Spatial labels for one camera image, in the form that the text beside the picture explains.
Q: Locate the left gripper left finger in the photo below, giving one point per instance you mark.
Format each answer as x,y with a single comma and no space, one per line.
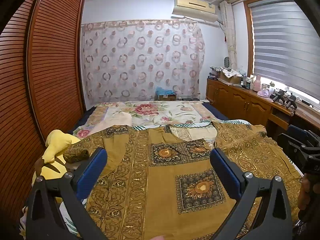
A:
44,219

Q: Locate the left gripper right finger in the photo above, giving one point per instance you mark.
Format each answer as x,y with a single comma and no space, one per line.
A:
273,218

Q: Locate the mustard gold patterned garment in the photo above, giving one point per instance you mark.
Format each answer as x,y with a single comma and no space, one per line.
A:
159,181

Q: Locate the person's hand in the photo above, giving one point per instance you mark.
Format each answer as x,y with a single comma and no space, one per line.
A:
304,194

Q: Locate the yellow plush toy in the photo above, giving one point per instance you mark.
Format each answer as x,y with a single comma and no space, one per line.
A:
52,165

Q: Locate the black tripod gadget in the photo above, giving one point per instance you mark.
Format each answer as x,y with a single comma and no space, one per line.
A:
287,100

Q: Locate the pink bottle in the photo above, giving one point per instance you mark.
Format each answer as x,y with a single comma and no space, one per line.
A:
257,84

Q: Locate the long wooden sideboard cabinet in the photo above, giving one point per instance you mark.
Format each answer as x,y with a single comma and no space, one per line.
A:
239,103

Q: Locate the green leaf print sheet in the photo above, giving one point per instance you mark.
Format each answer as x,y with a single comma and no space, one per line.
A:
204,123

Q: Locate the beige folded cloth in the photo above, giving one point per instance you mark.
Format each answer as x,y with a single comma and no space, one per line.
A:
117,119

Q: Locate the navy blue bed mattress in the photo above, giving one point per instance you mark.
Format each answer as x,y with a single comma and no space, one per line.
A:
214,111

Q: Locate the open cardboard box on cabinet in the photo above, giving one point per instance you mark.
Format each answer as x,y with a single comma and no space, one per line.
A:
230,76

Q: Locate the grey zebra window blind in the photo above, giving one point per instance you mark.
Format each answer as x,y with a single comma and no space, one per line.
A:
286,45

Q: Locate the floral bed blanket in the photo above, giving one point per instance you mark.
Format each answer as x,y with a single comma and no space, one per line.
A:
147,113

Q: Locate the small grey fan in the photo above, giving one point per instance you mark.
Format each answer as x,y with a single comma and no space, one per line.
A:
226,62

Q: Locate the brown louvered wardrobe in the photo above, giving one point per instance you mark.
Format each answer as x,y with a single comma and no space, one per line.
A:
40,90

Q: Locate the pink circle patterned curtain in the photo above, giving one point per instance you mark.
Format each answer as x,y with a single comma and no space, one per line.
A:
129,60

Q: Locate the white wall air conditioner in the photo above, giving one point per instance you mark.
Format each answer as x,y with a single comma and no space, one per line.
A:
196,9

